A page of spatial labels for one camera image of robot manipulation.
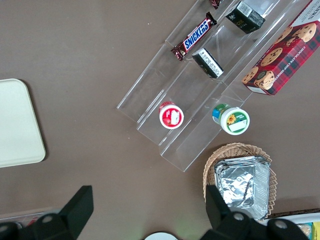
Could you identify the white plastic snack bin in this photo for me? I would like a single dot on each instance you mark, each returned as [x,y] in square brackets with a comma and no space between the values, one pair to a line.
[287,216]

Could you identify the red lidded yogurt cup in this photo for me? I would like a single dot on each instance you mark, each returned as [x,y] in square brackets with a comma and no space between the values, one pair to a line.
[171,117]

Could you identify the cream plastic tray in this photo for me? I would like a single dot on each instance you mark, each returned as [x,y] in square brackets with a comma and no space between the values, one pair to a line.
[17,122]

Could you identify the stack of foil trays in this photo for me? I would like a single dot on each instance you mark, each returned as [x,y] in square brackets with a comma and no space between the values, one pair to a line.
[240,185]

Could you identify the red plaid cookie box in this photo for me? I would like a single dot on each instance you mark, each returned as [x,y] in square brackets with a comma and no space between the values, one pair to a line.
[282,57]

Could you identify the clear acrylic stepped shelf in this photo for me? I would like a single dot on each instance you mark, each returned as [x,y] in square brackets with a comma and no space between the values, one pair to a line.
[155,85]

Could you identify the Snickers chocolate bar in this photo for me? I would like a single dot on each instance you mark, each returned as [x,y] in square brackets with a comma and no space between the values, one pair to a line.
[215,3]
[193,36]

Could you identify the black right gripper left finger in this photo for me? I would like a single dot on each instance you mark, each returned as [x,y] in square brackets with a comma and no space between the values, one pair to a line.
[75,212]

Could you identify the small black box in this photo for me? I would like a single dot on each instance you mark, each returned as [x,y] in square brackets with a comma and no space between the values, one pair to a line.
[207,62]
[245,16]

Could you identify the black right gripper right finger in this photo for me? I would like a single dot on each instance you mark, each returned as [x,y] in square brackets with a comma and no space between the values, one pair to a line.
[225,220]

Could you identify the large clear cracker bag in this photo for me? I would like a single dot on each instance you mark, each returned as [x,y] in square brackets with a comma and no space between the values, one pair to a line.
[305,231]

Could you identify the yellow snack packet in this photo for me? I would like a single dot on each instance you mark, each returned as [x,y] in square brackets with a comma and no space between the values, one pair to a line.
[316,228]

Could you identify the green lidded yogurt cup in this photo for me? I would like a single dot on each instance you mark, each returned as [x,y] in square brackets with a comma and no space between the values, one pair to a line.
[235,122]

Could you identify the light tan wicker basket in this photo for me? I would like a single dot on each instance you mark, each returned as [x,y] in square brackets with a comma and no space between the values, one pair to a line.
[212,160]

